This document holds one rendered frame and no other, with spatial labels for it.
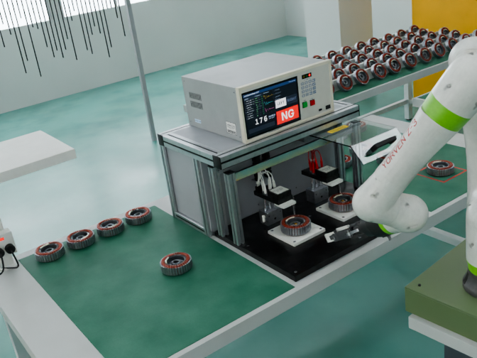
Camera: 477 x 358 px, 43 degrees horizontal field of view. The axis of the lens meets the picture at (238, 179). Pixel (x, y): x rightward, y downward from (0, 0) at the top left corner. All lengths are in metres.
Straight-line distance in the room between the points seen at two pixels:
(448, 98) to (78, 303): 1.33
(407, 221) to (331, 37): 4.59
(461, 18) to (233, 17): 4.72
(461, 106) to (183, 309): 1.03
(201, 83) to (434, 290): 1.11
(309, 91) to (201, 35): 7.20
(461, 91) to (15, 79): 7.24
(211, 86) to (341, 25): 3.96
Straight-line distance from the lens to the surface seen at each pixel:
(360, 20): 6.31
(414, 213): 1.75
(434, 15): 6.01
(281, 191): 2.23
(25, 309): 2.20
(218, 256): 2.20
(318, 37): 6.36
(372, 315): 3.12
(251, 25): 9.99
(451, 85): 1.53
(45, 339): 2.02
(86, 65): 8.64
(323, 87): 2.36
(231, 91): 2.15
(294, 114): 2.28
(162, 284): 2.11
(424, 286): 1.82
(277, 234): 2.23
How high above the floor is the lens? 1.84
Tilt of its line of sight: 23 degrees down
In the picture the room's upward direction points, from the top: 8 degrees counter-clockwise
